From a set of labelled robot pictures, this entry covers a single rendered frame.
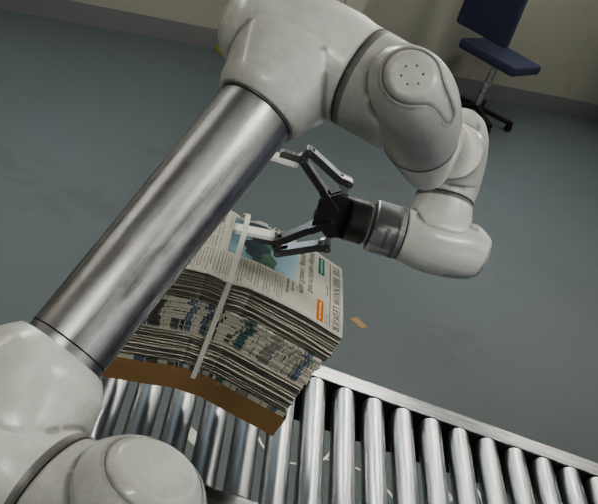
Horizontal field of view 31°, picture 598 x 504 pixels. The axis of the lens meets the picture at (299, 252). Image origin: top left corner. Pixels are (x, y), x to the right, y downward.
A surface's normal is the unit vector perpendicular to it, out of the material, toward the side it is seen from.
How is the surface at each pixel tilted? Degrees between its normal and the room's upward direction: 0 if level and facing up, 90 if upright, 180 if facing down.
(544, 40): 90
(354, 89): 89
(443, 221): 45
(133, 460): 9
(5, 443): 35
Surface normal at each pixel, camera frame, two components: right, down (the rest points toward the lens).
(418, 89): -0.04, -0.27
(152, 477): 0.44, -0.78
